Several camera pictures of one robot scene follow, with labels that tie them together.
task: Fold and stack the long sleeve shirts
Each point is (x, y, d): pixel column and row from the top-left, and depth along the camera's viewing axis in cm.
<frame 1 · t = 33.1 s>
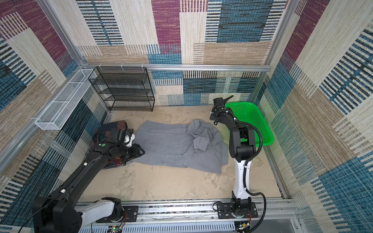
left hand: (141, 151, 80), fingers open
right hand: (217, 118, 103), fingers open
grey long sleeve shirt: (199, 145, 95), point 5 cm above the table
green plastic basket: (248, 112, 118), on the table

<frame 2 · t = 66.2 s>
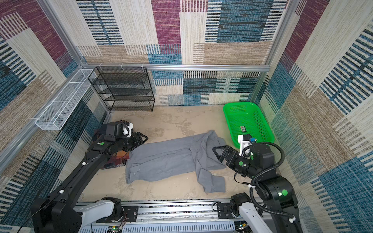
left hand: (145, 137, 79), fingers open
right hand: (218, 156, 62), fingers open
grey long sleeve shirt: (194, 152, 94), point 3 cm above the table
the other named things where they were.

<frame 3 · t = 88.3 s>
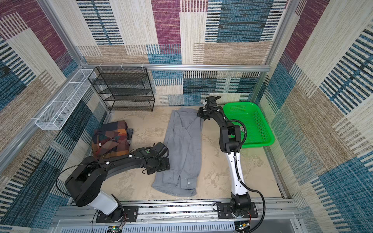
left hand: (164, 169, 88), fingers open
right hand: (197, 114, 111), fingers closed
grey long sleeve shirt: (183, 136, 102), point 3 cm above the table
the other named things where they were.

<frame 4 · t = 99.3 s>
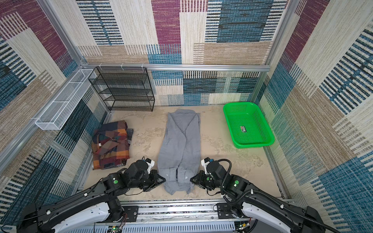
left hand: (167, 179, 73), fingers closed
right hand: (190, 183, 74), fingers closed
